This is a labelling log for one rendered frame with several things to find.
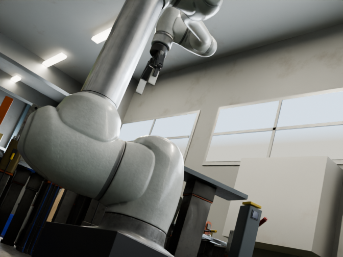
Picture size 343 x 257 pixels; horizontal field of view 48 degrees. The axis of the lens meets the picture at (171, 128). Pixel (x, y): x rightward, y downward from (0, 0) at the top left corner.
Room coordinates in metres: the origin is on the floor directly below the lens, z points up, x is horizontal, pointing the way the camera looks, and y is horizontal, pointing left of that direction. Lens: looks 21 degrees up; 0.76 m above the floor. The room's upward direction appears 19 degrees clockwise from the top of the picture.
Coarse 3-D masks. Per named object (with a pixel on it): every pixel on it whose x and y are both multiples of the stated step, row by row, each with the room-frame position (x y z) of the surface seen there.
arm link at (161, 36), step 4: (156, 32) 1.44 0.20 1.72; (160, 32) 1.43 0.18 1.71; (164, 32) 1.42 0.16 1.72; (156, 36) 1.43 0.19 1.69; (160, 36) 1.42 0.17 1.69; (164, 36) 1.42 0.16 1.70; (168, 36) 1.43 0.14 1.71; (152, 40) 1.45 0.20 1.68; (156, 40) 1.43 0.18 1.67; (160, 40) 1.42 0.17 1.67; (164, 40) 1.42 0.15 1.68; (168, 40) 1.43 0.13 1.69; (172, 40) 1.45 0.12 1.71; (152, 44) 1.47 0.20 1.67; (164, 44) 1.44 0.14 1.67; (168, 44) 1.44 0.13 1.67; (168, 48) 1.46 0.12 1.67
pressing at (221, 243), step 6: (0, 156) 1.46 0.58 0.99; (24, 162) 1.50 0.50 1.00; (30, 168) 1.50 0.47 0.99; (30, 174) 1.72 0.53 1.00; (174, 222) 1.75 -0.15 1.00; (204, 234) 1.81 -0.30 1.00; (204, 240) 2.01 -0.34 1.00; (210, 240) 1.93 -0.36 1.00; (216, 240) 1.84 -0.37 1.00; (222, 246) 2.01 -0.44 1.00
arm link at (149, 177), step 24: (144, 144) 0.87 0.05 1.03; (168, 144) 0.87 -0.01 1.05; (120, 168) 0.83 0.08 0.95; (144, 168) 0.84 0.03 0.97; (168, 168) 0.86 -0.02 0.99; (120, 192) 0.84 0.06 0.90; (144, 192) 0.85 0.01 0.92; (168, 192) 0.86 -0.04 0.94; (144, 216) 0.85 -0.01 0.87; (168, 216) 0.88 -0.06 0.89
